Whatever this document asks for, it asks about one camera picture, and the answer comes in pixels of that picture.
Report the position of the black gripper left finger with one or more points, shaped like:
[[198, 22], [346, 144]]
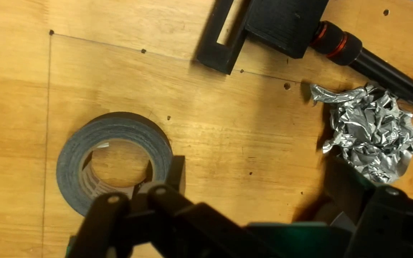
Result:
[[107, 230]]

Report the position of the grey gaffer tape roll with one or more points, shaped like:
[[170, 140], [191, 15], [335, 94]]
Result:
[[72, 163]]

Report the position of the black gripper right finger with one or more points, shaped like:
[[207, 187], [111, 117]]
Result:
[[393, 224]]

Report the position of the crumpled silver foil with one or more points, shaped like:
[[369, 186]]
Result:
[[373, 134]]

